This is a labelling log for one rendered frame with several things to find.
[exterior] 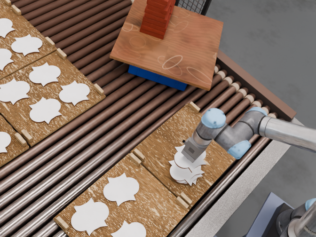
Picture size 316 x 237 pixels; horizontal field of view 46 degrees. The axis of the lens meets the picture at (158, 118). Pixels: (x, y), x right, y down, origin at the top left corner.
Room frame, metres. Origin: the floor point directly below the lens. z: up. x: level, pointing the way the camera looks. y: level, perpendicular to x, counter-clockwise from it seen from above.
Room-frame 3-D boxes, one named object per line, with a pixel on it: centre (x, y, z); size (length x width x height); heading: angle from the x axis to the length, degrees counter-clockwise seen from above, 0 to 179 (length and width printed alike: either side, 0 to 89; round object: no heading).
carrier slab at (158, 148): (0.90, -0.19, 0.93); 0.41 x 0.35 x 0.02; 156
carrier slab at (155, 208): (0.51, -0.02, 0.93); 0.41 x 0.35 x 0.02; 157
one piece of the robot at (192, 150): (0.81, -0.17, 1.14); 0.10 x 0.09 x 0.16; 67
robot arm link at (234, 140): (0.78, -0.28, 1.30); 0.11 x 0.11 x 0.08; 66
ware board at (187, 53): (1.43, 0.09, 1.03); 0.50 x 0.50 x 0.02; 5
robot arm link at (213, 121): (0.80, -0.18, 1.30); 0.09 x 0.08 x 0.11; 66
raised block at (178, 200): (0.64, -0.22, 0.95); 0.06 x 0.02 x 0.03; 67
